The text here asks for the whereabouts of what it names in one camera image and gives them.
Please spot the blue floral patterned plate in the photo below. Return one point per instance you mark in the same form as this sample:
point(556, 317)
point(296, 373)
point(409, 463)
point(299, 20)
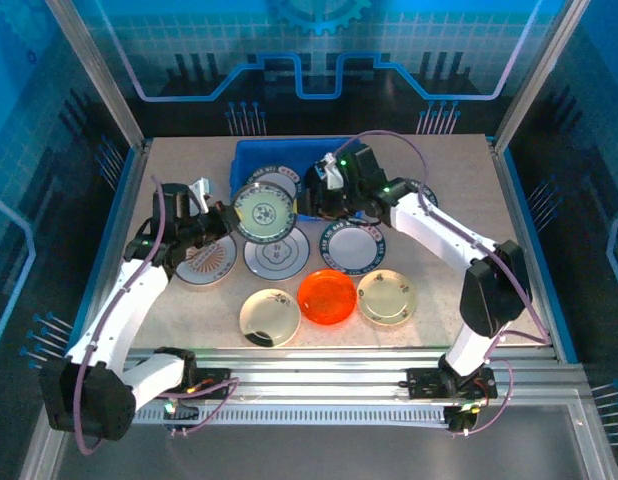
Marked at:
point(264, 212)

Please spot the grey quatrefoil patterned plate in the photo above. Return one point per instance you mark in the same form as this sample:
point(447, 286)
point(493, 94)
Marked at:
point(276, 257)

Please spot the translucent orange plate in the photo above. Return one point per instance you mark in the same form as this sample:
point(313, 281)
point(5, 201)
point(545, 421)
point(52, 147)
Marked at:
point(328, 297)

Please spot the cream plate black brushstroke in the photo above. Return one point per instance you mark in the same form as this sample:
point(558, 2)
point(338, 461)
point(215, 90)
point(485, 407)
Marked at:
point(269, 315)

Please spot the cream plate small flowers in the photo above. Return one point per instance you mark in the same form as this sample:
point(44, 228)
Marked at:
point(386, 298)

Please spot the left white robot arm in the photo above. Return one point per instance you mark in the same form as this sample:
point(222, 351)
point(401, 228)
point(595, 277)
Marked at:
point(114, 310)

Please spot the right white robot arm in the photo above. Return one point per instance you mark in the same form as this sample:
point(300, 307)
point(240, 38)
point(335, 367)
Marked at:
point(439, 225)

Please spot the blue plastic bin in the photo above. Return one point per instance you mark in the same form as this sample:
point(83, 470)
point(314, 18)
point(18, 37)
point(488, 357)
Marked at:
point(249, 155)

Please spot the orange sunburst patterned plate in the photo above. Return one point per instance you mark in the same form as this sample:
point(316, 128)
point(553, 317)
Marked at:
point(214, 265)

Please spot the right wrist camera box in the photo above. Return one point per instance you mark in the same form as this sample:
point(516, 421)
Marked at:
point(331, 172)

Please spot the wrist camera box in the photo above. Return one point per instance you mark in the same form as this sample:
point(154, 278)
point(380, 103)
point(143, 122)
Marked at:
point(331, 172)
point(201, 190)

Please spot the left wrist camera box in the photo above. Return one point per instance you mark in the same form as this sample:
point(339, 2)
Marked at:
point(201, 190)

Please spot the blue-edged table side rail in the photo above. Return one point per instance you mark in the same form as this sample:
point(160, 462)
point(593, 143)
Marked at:
point(120, 210)
point(525, 225)

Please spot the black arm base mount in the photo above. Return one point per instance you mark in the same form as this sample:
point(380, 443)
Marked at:
point(424, 382)
point(214, 380)

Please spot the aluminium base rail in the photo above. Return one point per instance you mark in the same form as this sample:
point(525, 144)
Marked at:
point(314, 380)

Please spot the aluminium frame post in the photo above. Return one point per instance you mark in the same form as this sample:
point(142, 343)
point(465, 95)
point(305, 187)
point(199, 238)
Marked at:
point(539, 75)
point(105, 80)

